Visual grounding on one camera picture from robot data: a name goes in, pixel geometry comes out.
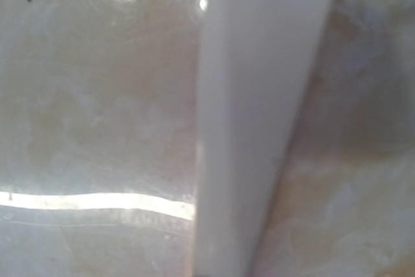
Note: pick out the white mat board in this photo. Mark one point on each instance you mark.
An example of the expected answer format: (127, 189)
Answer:
(256, 57)

